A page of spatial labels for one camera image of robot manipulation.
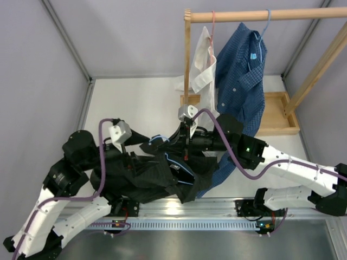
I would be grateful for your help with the pink wire hanger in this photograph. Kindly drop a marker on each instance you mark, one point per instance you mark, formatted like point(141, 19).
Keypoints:
point(212, 39)

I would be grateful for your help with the black pinstripe shirt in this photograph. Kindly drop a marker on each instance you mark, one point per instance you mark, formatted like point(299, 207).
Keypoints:
point(158, 180)

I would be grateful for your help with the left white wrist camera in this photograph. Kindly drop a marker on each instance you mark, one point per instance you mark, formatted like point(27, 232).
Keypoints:
point(119, 133)

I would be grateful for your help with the white shirt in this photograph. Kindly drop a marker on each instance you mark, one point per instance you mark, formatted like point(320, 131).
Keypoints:
point(202, 75)

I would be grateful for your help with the blue checked shirt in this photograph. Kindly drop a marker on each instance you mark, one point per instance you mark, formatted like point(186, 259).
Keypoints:
point(240, 92)

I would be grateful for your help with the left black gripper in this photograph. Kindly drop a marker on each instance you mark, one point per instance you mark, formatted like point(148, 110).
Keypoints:
point(136, 164)

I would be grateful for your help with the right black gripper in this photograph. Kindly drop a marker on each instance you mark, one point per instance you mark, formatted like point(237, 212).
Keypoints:
point(185, 132)

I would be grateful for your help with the right aluminium frame post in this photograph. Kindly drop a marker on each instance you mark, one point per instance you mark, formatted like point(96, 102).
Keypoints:
point(300, 47)

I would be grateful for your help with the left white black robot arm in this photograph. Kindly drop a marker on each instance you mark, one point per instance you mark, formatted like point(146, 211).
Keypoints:
point(59, 214)

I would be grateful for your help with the aluminium frame post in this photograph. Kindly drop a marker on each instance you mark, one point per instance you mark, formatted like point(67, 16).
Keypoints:
point(300, 47)
point(51, 12)

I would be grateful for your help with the blue wire hanger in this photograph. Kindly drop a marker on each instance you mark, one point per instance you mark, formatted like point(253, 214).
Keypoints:
point(184, 175)

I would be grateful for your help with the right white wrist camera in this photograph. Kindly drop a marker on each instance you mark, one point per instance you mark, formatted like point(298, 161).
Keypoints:
point(188, 112)

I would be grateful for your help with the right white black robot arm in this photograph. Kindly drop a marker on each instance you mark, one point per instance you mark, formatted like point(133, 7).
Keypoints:
point(319, 187)

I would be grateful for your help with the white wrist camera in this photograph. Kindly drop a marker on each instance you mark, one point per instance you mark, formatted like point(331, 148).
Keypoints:
point(119, 133)
point(188, 112)

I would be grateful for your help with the grey slotted cable duct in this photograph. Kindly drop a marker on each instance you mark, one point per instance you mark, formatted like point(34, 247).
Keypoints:
point(188, 224)

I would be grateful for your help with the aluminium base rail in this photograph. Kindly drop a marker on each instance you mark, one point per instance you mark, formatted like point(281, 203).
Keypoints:
point(200, 208)

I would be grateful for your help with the wooden clothes rack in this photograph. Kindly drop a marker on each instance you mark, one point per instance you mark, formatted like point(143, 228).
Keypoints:
point(279, 117)

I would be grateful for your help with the blue hanger holding shirt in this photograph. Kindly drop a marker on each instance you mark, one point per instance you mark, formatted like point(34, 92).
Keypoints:
point(257, 48)

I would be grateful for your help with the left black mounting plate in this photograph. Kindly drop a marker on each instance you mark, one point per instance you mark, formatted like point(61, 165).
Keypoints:
point(129, 208)

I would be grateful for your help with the left aluminium frame post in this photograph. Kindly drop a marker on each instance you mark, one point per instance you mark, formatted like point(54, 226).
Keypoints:
point(51, 12)

